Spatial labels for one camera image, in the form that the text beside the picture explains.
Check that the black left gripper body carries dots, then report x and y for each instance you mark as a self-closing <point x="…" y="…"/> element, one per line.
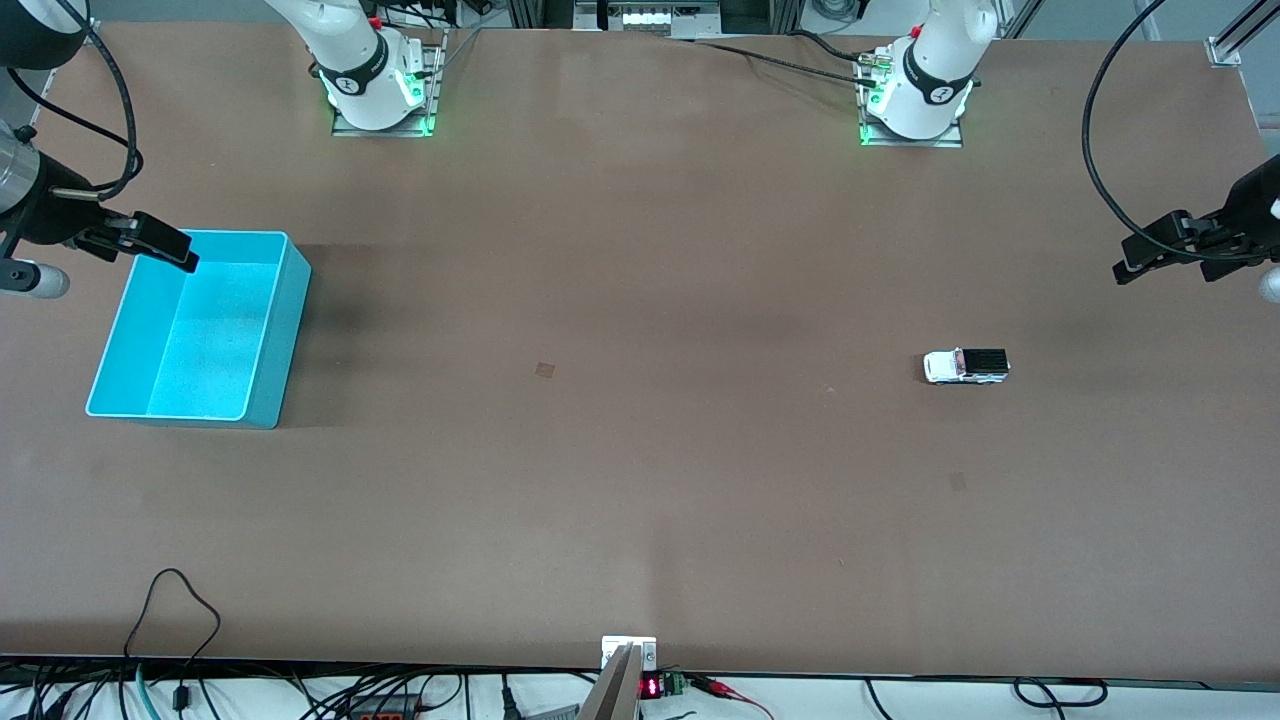
<point x="1254" y="208"/>

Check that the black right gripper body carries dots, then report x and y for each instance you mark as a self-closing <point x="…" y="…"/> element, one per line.
<point x="45" y="215"/>

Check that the white jeep toy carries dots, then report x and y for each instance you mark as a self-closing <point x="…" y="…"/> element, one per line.
<point x="945" y="367"/>

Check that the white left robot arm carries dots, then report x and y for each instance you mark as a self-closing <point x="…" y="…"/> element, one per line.
<point x="935" y="70"/>

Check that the teal plastic storage bin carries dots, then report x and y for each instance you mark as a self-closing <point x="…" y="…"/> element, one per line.
<point x="210" y="350"/>

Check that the orange power strip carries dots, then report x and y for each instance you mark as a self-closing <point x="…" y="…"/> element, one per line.
<point x="385" y="714"/>

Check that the white lit device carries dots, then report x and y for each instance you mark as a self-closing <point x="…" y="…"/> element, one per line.
<point x="660" y="18"/>

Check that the black power plug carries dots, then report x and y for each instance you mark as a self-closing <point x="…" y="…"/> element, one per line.
<point x="508" y="700"/>

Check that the red clip lead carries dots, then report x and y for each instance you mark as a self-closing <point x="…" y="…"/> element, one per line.
<point x="715" y="686"/>

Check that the red digit display module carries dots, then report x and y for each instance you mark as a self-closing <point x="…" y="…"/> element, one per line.
<point x="652" y="687"/>

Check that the aluminium corner bracket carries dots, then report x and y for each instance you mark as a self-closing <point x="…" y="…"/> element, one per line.
<point x="1225" y="52"/>

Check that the aluminium frame profile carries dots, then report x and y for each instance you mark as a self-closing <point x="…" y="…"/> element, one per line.
<point x="1250" y="25"/>

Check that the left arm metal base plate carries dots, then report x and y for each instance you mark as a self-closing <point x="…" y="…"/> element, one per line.
<point x="950" y="141"/>

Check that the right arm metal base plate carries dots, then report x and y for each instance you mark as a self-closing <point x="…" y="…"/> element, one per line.
<point x="432" y="100"/>

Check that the white metal mount bracket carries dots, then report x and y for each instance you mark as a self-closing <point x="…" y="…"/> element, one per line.
<point x="647" y="650"/>

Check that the aluminium camera mount profile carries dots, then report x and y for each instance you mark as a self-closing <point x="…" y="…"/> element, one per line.
<point x="610" y="695"/>

